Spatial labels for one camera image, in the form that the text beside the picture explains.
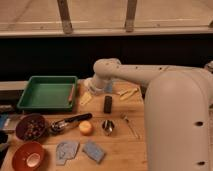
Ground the yellow scrub brush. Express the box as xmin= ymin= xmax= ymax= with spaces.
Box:
xmin=79 ymin=92 xmax=92 ymax=106

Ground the black handled metal scoop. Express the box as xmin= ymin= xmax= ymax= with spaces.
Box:
xmin=50 ymin=113 xmax=93 ymax=134

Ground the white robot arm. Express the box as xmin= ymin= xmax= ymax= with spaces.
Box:
xmin=88 ymin=59 xmax=213 ymax=171

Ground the blue translucent cup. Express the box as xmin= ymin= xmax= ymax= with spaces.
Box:
xmin=104 ymin=80 xmax=113 ymax=94

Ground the black rectangular block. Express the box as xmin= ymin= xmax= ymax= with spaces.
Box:
xmin=103 ymin=96 xmax=112 ymax=114

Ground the red pencil in tray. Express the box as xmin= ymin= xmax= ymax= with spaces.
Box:
xmin=68 ymin=84 xmax=75 ymax=103

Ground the yellow stick on table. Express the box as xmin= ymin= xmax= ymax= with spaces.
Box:
xmin=118 ymin=88 xmax=138 ymax=100

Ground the small metal cup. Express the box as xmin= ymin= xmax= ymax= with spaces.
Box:
xmin=102 ymin=120 xmax=115 ymax=136

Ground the yellow orange fruit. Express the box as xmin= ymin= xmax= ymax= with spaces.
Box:
xmin=79 ymin=121 xmax=93 ymax=136

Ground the green plastic tray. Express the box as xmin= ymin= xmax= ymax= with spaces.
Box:
xmin=17 ymin=76 xmax=78 ymax=111

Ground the blue sponge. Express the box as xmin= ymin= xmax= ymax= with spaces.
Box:
xmin=82 ymin=141 xmax=105 ymax=164

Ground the grey blue folded cloth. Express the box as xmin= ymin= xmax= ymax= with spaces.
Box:
xmin=56 ymin=141 xmax=80 ymax=165

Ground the dark bowl with nuts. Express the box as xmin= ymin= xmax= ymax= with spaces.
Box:
xmin=15 ymin=114 xmax=46 ymax=141

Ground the red bowl with white object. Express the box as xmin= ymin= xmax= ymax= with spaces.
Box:
xmin=12 ymin=141 xmax=45 ymax=171

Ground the blue object at left edge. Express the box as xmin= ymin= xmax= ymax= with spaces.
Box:
xmin=0 ymin=114 xmax=10 ymax=131

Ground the right metal frame post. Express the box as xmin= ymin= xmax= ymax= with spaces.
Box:
xmin=124 ymin=0 xmax=137 ymax=32

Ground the metal frame post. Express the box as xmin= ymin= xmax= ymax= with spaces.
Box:
xmin=57 ymin=0 xmax=73 ymax=34
xmin=124 ymin=0 xmax=137 ymax=32

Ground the left metal frame post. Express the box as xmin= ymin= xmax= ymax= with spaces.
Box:
xmin=57 ymin=0 xmax=73 ymax=34

